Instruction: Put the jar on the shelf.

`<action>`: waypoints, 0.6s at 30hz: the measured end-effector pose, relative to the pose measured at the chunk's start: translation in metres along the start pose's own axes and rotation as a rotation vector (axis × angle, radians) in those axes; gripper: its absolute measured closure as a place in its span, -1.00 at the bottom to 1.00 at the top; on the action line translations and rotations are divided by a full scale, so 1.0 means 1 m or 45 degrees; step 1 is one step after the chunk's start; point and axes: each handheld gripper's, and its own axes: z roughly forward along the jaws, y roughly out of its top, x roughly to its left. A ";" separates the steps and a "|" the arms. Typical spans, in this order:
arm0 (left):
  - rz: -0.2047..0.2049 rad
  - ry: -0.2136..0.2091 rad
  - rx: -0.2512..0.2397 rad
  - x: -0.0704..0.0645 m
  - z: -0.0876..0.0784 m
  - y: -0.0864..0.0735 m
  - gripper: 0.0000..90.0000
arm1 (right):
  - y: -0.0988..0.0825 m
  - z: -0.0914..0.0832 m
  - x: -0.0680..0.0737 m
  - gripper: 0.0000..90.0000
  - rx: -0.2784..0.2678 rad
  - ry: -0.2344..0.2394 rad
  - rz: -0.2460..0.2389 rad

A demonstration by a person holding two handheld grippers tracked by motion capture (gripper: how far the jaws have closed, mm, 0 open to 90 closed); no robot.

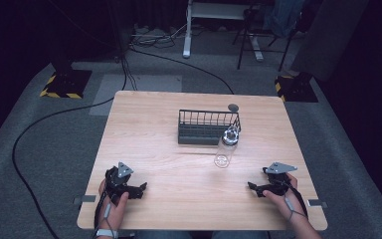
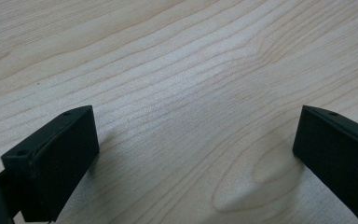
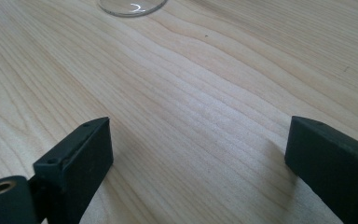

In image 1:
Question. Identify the yellow black striped stand base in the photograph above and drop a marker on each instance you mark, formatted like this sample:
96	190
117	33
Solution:
295	89
67	84

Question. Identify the person's right hand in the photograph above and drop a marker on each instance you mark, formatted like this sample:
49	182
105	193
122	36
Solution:
286	202

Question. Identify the clear glass cup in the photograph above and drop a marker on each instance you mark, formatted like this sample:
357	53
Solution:
227	146

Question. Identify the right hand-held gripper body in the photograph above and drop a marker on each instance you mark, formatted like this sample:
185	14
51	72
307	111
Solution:
277	181

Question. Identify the white wristband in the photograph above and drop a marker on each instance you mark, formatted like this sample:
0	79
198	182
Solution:
106	233

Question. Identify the grey padded panel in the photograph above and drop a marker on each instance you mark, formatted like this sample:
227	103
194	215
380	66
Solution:
328	36

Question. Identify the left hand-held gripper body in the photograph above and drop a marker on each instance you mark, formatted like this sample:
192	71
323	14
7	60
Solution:
118	181

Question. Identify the blue hanging cloth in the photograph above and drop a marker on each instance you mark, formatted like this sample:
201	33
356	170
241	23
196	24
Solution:
283	16

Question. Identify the white desk frame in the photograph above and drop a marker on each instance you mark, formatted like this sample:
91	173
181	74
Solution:
187	36

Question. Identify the black folding stand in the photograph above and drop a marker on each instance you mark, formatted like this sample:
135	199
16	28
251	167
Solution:
245	36

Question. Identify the grey round table cap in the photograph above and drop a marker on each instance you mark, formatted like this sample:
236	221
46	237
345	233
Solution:
233	107

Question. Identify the grey table clamp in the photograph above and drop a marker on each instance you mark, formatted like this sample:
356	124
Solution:
316	203
84	199

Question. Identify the person's left hand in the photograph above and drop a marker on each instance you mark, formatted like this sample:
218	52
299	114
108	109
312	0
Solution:
116	210

